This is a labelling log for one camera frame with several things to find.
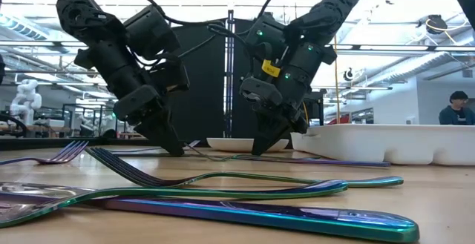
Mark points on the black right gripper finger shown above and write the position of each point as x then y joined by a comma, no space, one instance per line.
263,136
280,132

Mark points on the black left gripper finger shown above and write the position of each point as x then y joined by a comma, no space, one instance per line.
170,132
154,134

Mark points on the iridescent rainbow fork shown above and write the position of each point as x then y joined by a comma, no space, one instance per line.
378,182
65,155
326,186

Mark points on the iridescent rainbow knife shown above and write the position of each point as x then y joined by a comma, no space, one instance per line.
352,163
297,218

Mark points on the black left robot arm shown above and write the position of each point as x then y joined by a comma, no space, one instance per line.
92,25

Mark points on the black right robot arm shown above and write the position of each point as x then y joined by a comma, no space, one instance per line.
334,10

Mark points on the yellow label tag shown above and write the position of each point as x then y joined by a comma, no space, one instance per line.
271,68

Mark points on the black equipment box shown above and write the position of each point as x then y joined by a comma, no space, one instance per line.
315,110

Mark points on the white round plate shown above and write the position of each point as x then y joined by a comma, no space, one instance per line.
230,145

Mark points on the black folding room divider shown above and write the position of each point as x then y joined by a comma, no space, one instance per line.
208,107

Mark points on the white cutlery tray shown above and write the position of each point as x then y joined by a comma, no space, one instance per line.
371,144

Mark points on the long ceiling light bar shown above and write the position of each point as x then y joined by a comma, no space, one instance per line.
37,44
408,47

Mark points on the person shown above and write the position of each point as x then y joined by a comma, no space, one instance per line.
454,116

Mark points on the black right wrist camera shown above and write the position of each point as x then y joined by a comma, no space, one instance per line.
269,32

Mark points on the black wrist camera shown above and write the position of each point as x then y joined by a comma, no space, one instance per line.
150,32
269,32

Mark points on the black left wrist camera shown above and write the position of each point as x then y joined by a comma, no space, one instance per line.
150,32

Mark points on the silver ventilation duct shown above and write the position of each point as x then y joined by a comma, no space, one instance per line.
415,68
22,27

